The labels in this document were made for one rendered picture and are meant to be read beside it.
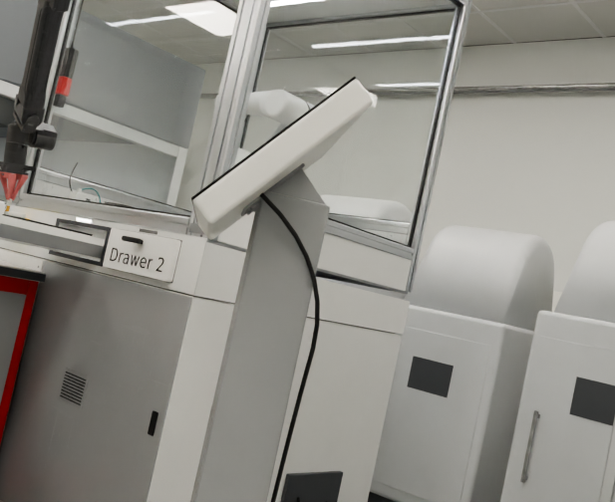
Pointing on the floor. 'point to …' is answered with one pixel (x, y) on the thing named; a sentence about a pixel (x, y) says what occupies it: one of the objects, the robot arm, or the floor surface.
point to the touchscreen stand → (260, 353)
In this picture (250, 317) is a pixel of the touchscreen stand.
